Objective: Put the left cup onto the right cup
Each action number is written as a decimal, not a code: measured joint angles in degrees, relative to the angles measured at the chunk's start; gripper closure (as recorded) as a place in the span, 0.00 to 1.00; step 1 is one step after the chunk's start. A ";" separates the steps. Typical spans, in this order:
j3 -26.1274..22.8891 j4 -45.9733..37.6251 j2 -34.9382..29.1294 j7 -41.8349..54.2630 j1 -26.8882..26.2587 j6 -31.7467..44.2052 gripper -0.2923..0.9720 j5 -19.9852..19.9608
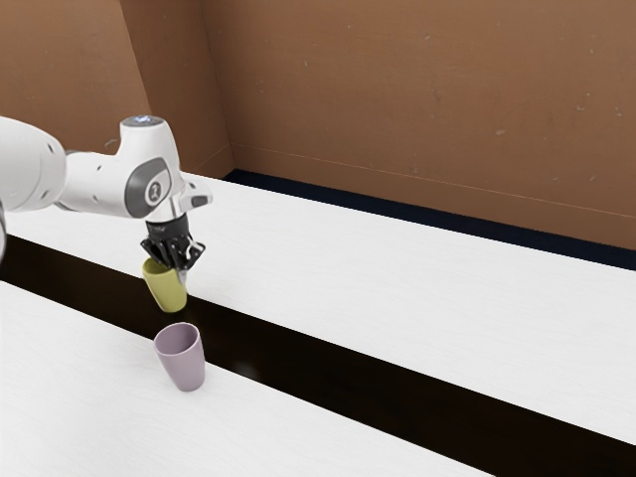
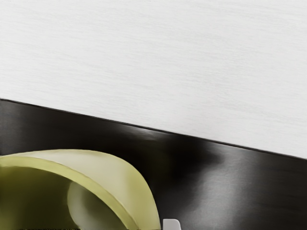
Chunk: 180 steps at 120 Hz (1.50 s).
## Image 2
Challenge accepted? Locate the pale yellow-green cup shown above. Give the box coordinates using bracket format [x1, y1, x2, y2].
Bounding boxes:
[0, 149, 162, 230]

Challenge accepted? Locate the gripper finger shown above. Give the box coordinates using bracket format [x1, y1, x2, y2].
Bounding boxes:
[162, 218, 182, 230]

